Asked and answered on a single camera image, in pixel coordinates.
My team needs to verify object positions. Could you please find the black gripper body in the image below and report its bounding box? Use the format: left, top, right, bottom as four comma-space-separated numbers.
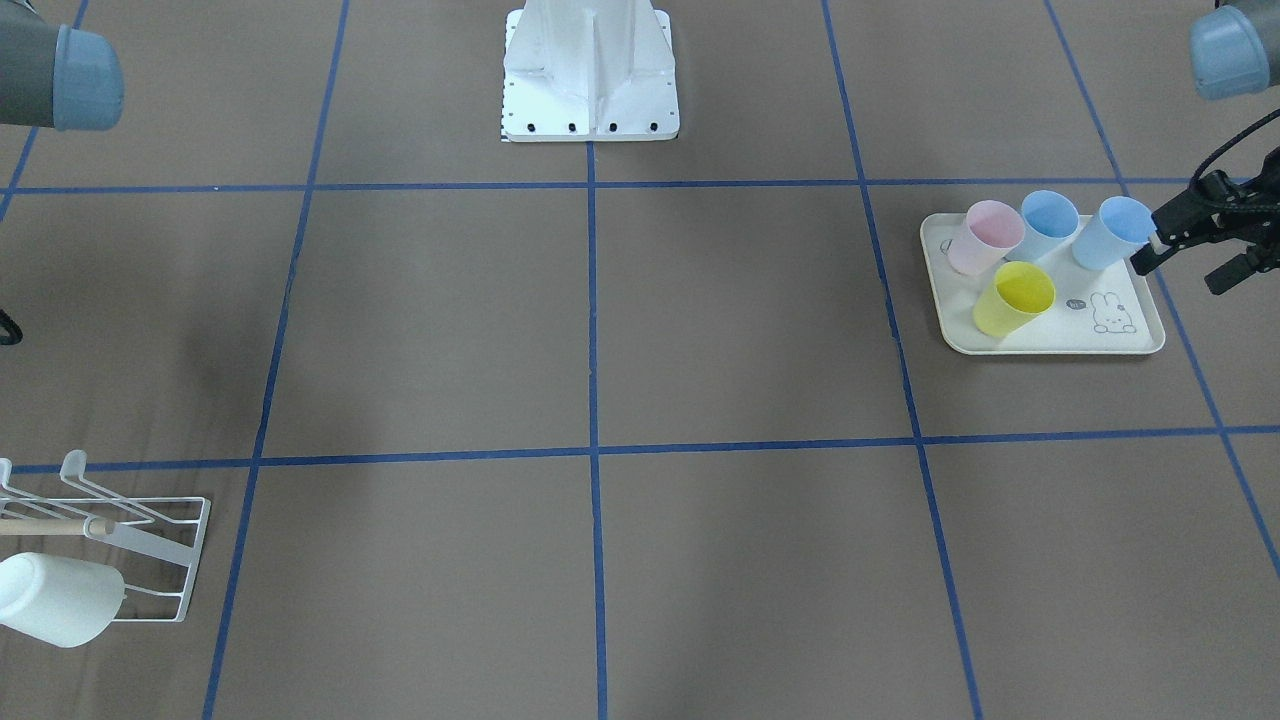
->
1149, 149, 1279, 261

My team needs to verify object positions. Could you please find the white ikea cup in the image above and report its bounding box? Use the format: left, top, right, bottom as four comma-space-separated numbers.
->
1, 552, 125, 648

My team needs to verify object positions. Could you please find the blue cup near tray front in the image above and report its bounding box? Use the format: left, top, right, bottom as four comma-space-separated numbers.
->
1071, 196, 1157, 272

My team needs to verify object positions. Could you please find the blue cup tray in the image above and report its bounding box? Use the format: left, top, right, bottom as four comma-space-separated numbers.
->
1071, 196, 1157, 272
1006, 190, 1080, 263

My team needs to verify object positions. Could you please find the cream serving tray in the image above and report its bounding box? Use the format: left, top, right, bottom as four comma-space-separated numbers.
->
919, 213, 1166, 356

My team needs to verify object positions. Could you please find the blue cup tray middle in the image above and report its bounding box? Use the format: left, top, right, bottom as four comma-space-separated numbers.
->
1006, 190, 1080, 263

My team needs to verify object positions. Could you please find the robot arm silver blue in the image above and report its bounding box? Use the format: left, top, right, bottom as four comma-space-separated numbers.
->
1, 1, 125, 132
1129, 1, 1279, 296

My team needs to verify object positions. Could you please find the yellow cup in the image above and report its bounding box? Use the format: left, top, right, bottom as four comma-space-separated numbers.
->
972, 261, 1057, 338

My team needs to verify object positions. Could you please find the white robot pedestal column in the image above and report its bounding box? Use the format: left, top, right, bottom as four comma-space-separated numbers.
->
500, 1, 681, 143

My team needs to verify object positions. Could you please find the white wire cup rack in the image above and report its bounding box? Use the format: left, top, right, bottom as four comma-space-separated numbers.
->
1, 450, 212, 623

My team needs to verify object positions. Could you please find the pink cup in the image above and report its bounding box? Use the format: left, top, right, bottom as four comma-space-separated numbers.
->
947, 200, 1025, 275

